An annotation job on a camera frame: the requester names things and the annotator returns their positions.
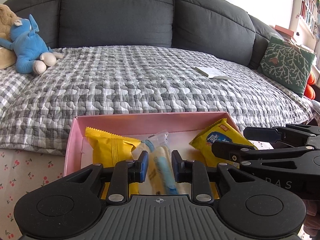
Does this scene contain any blue white roll packet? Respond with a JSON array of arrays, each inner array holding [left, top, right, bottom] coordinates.
[[132, 130, 191, 195]]

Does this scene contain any yellow blue biscuit packet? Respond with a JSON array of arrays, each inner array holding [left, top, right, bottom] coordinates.
[[189, 118, 258, 198]]

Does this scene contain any yellow ridged snack packet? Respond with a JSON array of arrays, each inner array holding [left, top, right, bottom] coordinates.
[[85, 127, 140, 200]]

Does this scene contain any pink cardboard box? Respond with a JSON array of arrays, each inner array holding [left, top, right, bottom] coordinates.
[[63, 112, 239, 176]]

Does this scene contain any orange cushion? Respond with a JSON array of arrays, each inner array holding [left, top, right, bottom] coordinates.
[[304, 72, 316, 100]]

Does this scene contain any green patterned cushion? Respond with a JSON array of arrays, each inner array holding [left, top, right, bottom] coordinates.
[[258, 36, 315, 97]]

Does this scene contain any white paper pad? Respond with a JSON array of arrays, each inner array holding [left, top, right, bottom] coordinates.
[[194, 67, 231, 80]]

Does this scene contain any bookshelf with books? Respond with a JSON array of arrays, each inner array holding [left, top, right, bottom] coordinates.
[[274, 0, 320, 55]]

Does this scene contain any cherry print tablecloth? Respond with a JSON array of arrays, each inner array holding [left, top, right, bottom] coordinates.
[[0, 149, 65, 239]]

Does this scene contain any grey checkered quilt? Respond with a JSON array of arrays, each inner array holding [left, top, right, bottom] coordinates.
[[1, 46, 313, 155]]

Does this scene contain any blue plush toy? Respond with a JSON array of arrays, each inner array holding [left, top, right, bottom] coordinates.
[[1, 15, 64, 75]]

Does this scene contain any dark grey sofa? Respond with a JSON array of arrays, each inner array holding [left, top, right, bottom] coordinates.
[[6, 0, 278, 69]]

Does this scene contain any beige fleece blanket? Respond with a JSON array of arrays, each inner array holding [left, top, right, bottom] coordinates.
[[0, 4, 21, 69]]

